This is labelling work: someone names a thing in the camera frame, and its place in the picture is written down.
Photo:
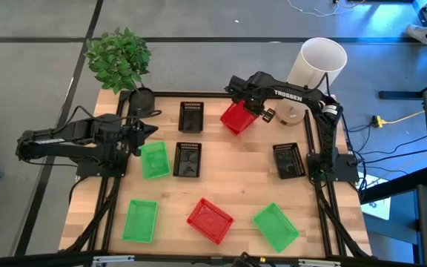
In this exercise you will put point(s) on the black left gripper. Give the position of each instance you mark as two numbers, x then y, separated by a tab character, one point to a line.
132	130

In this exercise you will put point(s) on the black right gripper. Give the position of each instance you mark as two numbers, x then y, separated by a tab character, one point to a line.
252	100

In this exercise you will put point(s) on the red plastic mesh basket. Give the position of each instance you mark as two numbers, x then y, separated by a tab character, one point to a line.
210	221
235	119

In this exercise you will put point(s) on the green plastic mesh basket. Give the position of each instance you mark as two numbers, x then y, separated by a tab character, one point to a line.
275	227
156	163
140	221

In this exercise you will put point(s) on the black plastic mesh basket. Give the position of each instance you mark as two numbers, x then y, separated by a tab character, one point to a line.
191	118
187	160
288	161

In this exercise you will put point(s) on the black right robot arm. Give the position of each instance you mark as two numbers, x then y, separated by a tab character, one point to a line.
291	95

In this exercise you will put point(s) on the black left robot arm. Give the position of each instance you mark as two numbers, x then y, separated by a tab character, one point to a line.
69	150

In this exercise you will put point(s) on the black plant pot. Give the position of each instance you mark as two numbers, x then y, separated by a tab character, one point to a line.
142	102

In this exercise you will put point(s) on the green artificial plant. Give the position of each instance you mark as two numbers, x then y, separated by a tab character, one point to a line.
119	61

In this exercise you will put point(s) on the black desk foot bar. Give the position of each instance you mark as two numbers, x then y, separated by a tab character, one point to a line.
402	95

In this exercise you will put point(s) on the white paper sheet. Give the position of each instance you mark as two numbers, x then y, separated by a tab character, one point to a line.
380	207

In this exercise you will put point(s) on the black diagonal beam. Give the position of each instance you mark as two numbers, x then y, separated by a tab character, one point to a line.
395	185

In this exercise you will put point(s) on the black bottom rig bar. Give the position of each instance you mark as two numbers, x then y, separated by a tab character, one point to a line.
32	259

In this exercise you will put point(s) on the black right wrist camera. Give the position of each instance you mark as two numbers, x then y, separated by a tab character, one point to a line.
268	115

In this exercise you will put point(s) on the black aluminium table frame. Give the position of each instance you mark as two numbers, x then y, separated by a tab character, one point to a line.
198	94

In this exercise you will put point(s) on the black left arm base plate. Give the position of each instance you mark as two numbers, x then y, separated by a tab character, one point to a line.
87	171

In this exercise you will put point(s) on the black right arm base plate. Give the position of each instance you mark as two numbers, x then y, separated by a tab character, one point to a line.
347	170

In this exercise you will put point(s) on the silver metal bracket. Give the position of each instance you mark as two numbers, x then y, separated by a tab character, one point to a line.
113	259
319	263

